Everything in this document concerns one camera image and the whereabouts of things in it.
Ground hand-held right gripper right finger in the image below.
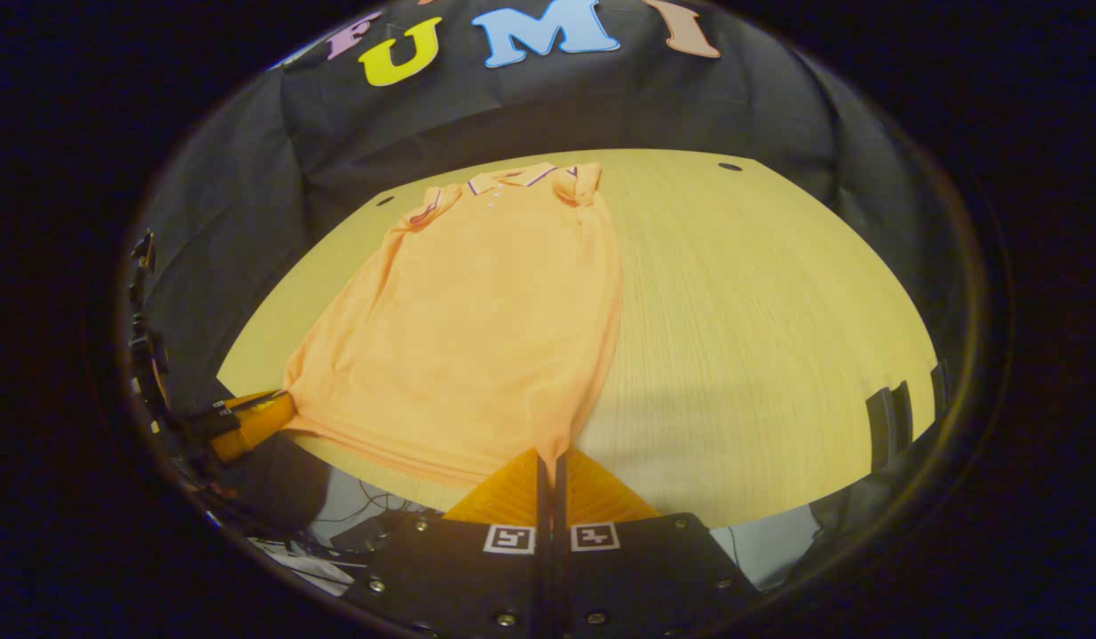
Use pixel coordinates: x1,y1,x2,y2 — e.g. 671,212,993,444
554,446,763,639

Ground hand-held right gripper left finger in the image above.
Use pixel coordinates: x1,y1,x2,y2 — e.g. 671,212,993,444
339,446,549,639

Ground orange T-shirt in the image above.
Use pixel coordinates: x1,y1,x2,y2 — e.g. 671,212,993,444
281,162,625,491

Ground black cable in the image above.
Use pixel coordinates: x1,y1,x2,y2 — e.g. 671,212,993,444
315,481,429,526

